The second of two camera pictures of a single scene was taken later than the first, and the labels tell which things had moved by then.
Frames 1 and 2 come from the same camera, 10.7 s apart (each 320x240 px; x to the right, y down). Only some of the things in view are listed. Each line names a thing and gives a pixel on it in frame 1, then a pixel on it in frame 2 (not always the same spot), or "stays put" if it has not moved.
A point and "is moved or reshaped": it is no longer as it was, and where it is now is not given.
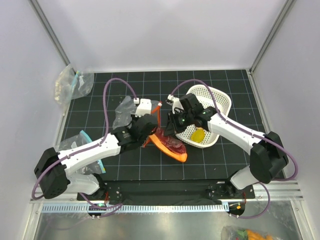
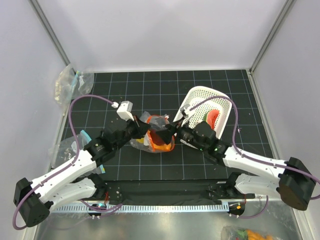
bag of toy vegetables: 229,232 stays put
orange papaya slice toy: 171,146 is moved or reshaped
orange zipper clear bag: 126,110 → 151,141
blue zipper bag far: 70,85 stays put
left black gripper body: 134,120 stays put
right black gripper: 170,129 → 166,134
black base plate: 146,191 stays put
